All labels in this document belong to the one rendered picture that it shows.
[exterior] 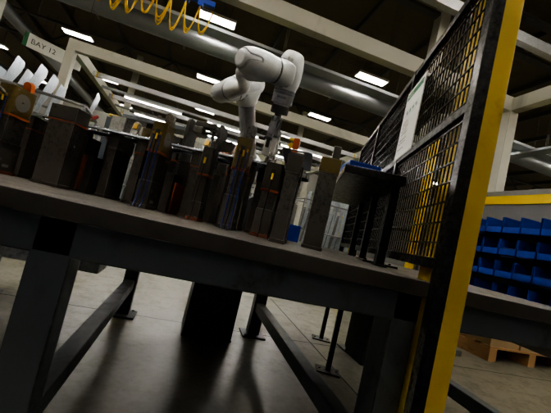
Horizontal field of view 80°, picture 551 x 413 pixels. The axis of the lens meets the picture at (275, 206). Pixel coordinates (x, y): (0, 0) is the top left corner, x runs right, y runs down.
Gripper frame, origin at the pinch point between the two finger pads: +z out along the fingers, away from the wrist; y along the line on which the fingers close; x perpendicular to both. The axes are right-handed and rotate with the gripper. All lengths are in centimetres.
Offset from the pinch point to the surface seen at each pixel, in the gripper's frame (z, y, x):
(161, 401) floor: 97, 48, -7
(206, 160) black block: 7.4, 21.9, -19.1
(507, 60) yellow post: -47, 38, 63
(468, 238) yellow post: 0, 55, 66
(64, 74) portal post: 29, -476, -507
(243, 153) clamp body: 0.3, 25.1, -4.9
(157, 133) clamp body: 3.2, 22.4, -40.2
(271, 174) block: 4.6, 24.5, 7.2
